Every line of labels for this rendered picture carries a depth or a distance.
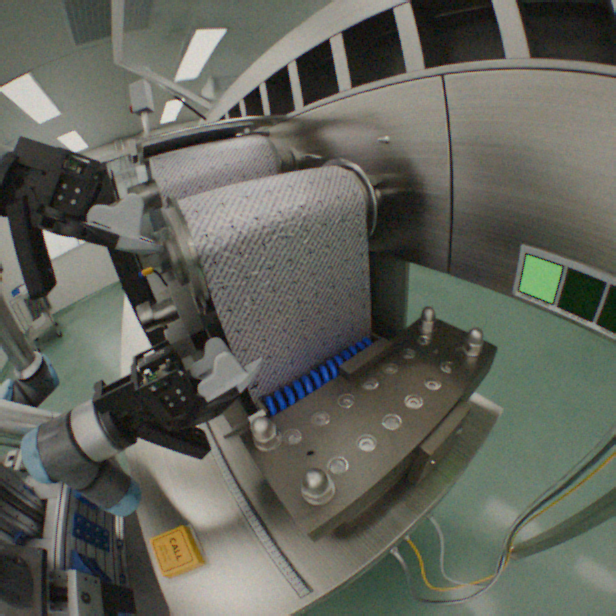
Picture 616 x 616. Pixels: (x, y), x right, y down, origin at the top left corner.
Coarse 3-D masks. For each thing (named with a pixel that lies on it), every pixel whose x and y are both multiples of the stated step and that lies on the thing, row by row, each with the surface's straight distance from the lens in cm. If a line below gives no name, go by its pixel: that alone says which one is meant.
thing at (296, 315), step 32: (320, 256) 35; (352, 256) 39; (224, 288) 30; (256, 288) 31; (288, 288) 33; (320, 288) 36; (352, 288) 40; (224, 320) 31; (256, 320) 32; (288, 320) 35; (320, 320) 38; (352, 320) 43; (256, 352) 35; (288, 352) 37; (320, 352) 41; (288, 384) 41
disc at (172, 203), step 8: (168, 200) 33; (176, 200) 30; (168, 208) 36; (176, 208) 29; (176, 216) 30; (184, 224) 27; (184, 232) 27; (192, 240) 27; (192, 248) 27; (192, 256) 27; (200, 264) 27; (200, 272) 27; (200, 280) 28; (200, 288) 30; (200, 296) 34; (208, 296) 30; (208, 304) 31
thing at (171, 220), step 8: (352, 176) 41; (168, 216) 31; (168, 224) 34; (176, 224) 29; (176, 232) 29; (176, 240) 30; (184, 240) 28; (184, 248) 28; (184, 256) 28; (192, 264) 28; (192, 272) 29; (192, 280) 29; (192, 288) 32; (208, 288) 31
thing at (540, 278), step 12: (528, 264) 38; (540, 264) 37; (552, 264) 37; (528, 276) 38; (540, 276) 38; (552, 276) 38; (528, 288) 39; (540, 288) 38; (552, 288) 38; (552, 300) 39
